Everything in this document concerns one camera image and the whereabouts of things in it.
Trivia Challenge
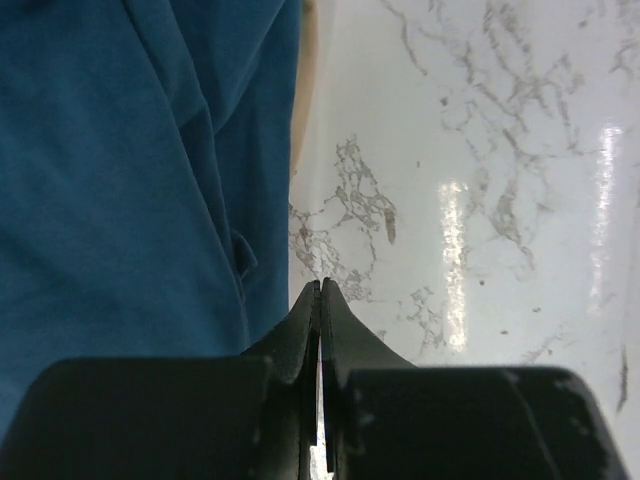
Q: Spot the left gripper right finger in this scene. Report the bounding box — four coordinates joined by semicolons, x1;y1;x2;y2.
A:
319;279;628;479

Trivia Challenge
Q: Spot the blue t shirt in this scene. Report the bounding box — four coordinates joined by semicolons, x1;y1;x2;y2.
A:
1;1;304;426

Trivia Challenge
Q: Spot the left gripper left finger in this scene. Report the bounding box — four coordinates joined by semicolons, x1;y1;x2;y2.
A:
1;281;320;479

